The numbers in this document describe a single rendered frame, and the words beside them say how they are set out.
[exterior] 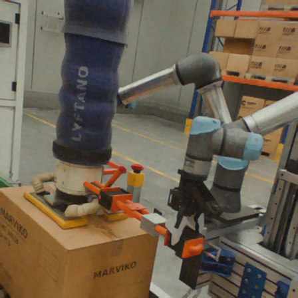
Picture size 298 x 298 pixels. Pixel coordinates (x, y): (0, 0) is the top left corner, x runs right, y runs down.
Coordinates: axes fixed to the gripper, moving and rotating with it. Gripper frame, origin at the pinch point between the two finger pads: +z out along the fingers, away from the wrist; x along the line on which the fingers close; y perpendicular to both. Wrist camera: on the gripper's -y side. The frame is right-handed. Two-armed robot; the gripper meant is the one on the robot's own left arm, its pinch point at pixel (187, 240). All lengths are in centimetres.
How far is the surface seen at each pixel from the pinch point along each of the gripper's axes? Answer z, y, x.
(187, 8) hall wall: -229, 850, -813
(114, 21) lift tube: -58, 49, 1
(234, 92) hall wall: -20, 615, -822
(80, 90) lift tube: -34, 54, 8
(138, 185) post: 14, 80, -49
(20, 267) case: 36, 62, 20
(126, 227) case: 13.4, 36.8, -8.4
